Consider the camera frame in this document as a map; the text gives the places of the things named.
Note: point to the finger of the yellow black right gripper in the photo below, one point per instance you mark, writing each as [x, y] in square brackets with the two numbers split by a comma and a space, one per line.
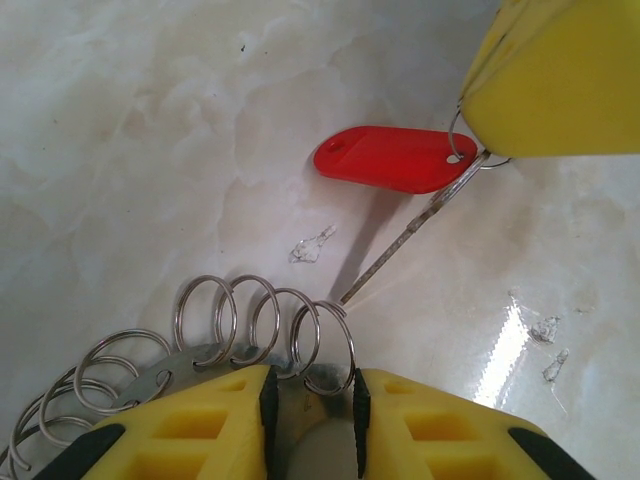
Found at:
[560, 80]

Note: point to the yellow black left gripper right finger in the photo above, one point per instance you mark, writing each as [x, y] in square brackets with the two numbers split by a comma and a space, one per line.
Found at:
[440, 435]

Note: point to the silver key with red tag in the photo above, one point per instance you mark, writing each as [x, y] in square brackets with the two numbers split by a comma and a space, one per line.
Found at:
[390, 160]

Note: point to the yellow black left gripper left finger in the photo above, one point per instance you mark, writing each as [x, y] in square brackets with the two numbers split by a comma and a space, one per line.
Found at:
[200, 430]

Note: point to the metal band with key rings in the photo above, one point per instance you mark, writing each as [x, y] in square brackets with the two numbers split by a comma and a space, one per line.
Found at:
[175, 367]

